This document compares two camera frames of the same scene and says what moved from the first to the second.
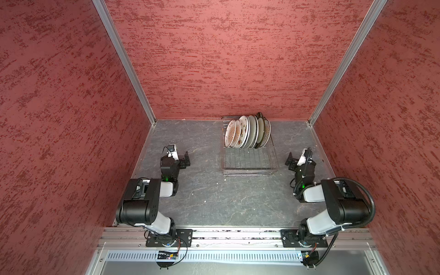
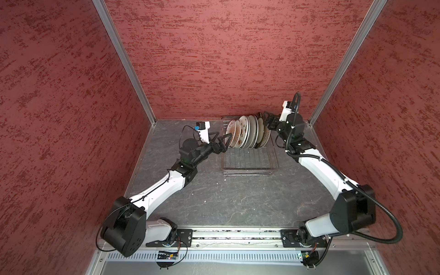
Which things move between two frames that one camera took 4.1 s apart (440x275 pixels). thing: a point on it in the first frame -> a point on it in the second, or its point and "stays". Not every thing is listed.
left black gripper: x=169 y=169 -> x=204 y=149
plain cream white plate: x=254 y=131 stays
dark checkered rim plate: x=262 y=129 stays
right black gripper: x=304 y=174 -> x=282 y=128
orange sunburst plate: x=230 y=133 stays
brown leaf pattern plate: x=267 y=132 stays
